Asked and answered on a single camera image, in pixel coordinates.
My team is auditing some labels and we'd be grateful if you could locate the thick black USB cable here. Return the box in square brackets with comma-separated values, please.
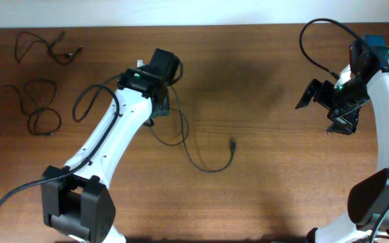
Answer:
[149, 84, 237, 173]

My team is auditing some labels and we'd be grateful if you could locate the thin black micro-USB cable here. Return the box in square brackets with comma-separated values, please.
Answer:
[0, 78, 62, 136]

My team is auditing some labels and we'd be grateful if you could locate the thin black braided cable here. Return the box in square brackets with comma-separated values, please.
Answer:
[14, 30, 83, 65]

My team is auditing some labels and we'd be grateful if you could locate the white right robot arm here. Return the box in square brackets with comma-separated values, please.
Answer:
[296, 35, 389, 242]

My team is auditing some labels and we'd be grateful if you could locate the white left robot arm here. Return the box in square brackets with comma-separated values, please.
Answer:
[41, 65, 175, 242]

